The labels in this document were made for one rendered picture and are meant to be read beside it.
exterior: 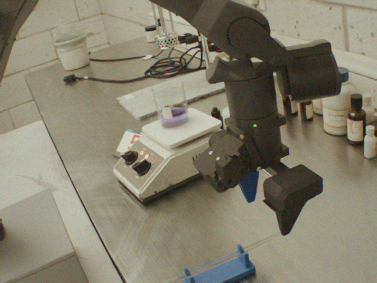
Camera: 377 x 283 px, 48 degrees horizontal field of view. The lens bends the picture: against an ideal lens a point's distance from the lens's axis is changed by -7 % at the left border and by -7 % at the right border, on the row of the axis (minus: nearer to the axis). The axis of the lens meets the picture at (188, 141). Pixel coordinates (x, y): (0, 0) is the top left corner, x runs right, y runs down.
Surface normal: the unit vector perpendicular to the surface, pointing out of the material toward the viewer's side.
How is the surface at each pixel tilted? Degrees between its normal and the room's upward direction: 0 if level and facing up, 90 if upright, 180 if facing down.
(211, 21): 70
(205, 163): 22
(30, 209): 4
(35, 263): 4
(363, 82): 90
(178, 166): 90
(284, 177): 1
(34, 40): 90
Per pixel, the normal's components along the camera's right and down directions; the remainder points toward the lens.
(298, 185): 0.13, -0.38
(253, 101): -0.05, 0.45
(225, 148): -0.52, -0.71
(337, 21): -0.89, 0.34
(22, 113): 0.42, 0.33
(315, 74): -0.02, 0.10
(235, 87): -0.58, 0.46
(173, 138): -0.18, -0.88
